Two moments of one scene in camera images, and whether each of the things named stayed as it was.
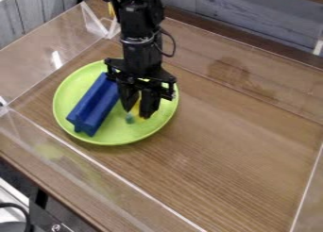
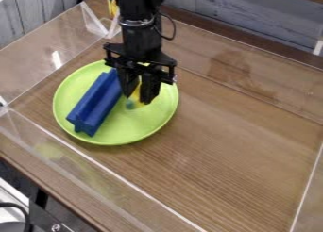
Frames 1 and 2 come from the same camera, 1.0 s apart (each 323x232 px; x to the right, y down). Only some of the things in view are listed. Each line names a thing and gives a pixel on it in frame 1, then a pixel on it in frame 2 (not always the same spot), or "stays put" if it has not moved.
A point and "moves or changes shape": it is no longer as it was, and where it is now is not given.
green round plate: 118,132 stays put
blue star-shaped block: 95,105 stays put
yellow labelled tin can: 111,8 stays put
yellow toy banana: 135,113 moves or changes shape
